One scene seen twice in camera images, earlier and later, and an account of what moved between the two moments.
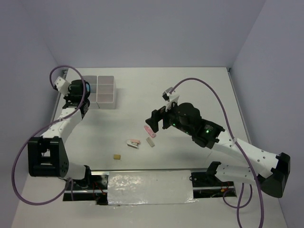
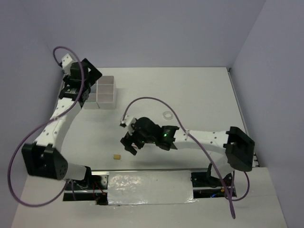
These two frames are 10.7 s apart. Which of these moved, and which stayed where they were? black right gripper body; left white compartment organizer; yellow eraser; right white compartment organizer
Moved: black right gripper body
Stayed: left white compartment organizer; yellow eraser; right white compartment organizer
